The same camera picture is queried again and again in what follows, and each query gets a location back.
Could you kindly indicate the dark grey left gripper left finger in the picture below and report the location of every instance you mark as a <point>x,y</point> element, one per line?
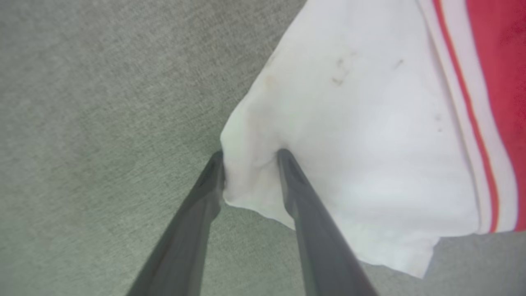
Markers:
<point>181,246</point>

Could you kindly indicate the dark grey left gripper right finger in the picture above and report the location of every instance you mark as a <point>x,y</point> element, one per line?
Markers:
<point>324,246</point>

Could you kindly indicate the red and white t-shirt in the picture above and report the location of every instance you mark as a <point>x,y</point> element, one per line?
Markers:
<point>370,135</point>

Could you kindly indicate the grey textured fabric mat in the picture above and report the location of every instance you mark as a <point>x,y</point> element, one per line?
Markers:
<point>102,102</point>

